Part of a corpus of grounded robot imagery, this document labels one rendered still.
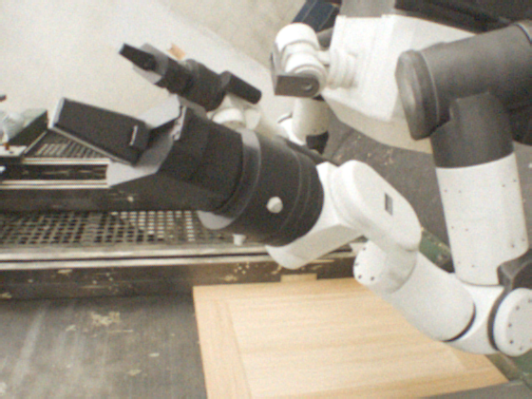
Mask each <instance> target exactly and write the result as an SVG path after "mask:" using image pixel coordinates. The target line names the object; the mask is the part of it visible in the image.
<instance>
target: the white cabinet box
mask: <svg viewBox="0 0 532 399"><path fill-rule="evenodd" d="M100 38H102V39H103V40H105V41H106V42H108V43H109V44H110V45H112V46H114V47H115V48H118V46H119V44H120V42H121V41H123V42H125V43H127V44H129V45H131V46H134V47H138V48H139V47H140V46H142V45H143V44H146V43H149V45H151V46H153V47H155V48H157V49H158V50H162V52H164V53H165V54H167V55H168V56H170V57H171V58H173V59H175V60H185V59H188V58H192V59H195V60H197V61H198V62H200V63H203V64H204V65H205V66H206V67H210V68H211V69H213V70H214V71H215V72H217V73H221V72H222V71H223V70H229V71H230V72H232V73H234V74H235V75H237V76H238V77H239V78H241V79H242V80H244V81H247V82H249V84H251V85H252V86H255V87H256V88H258V89H259V90H261V92H262V98H261V100H260V102H259V103H260V105H261V108H262V110H263V113H264V114H265V115H266V116H268V117H269V118H270V119H271V120H273V121H275V122H276V120H277V119H278V118H280V117H281V116H283V115H285V114H288V113H290V111H292V110H294V107H295V98H294V97H282V96H275V94H274V89H273V83H272V78H271V71H270V70H269V69H267V68H266V67H264V66H262V65H261V64H260V63H257V62H255V61H254V60H253V59H251V57H249V56H248V55H247V54H245V53H244V52H242V51H241V50H240V49H238V48H235V47H233V46H232V45H231V44H229V43H228V42H227V41H226V40H225V39H223V38H222V37H219V36H218V35H216V34H215V33H214V32H213V31H212V30H210V29H209V28H206V27H205V26H204V25H202V24H201V23H199V22H198V21H197V20H195V19H192V17H191V16H189V15H188V14H186V13H185V12H184V11H181V10H180V9H178V8H177V7H176V6H174V5H171V4H170V3H169V2H167V0H120V2H119V4H118V6H117V8H116V9H115V11H114V13H113V15H112V16H111V18H110V20H109V22H108V24H107V26H106V27H105V29H104V31H103V33H102V35H101V37H100Z"/></svg>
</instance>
